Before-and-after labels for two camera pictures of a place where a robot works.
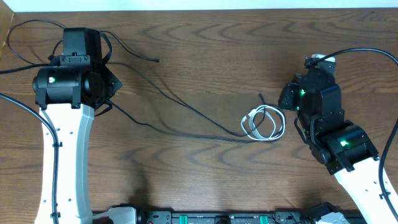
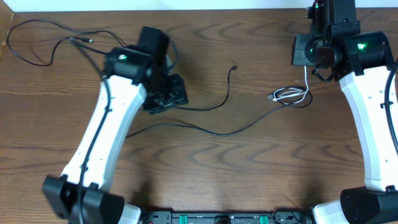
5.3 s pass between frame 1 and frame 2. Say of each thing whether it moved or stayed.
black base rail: stayed
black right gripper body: moved
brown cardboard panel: stayed
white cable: moved
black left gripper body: moved
